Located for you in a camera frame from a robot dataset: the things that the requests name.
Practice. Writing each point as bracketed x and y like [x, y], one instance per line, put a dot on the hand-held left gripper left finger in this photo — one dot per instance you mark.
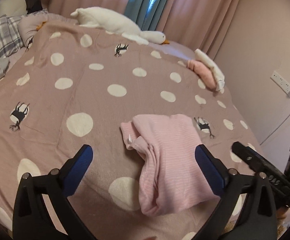
[77, 172]

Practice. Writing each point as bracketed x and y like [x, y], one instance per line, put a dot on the dark pillow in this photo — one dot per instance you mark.
[34, 2]

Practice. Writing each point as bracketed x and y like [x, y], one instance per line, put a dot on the white goose plush toy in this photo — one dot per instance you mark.
[105, 18]

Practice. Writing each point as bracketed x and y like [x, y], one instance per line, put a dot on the folded white cloth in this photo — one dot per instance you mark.
[209, 62]

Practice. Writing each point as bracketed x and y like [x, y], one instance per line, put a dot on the beige pillow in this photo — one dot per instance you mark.
[12, 7]

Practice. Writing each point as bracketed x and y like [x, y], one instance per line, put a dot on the pink bed sheet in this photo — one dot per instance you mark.
[174, 51]

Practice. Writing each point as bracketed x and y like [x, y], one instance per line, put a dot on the blue curtain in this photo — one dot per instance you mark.
[135, 5]

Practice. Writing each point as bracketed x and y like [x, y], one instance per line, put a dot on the plaid pillow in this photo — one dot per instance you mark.
[2, 37]

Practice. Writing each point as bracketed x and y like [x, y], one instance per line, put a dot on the pale pink duvet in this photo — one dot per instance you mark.
[27, 26]

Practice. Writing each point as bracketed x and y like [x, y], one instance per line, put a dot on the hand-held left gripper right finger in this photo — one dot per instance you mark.
[209, 172]

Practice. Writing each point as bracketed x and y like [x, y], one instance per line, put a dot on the white wall socket strip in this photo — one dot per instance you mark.
[280, 80]

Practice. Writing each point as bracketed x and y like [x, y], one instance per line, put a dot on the person's right hand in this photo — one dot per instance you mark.
[282, 213]

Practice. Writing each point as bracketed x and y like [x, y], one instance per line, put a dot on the pink striped shirt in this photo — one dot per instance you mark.
[169, 155]

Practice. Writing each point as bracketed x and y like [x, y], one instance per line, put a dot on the folded pink cloth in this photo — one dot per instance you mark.
[203, 72]

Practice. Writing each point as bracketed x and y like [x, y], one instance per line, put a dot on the polka dot blanket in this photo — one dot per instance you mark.
[85, 92]

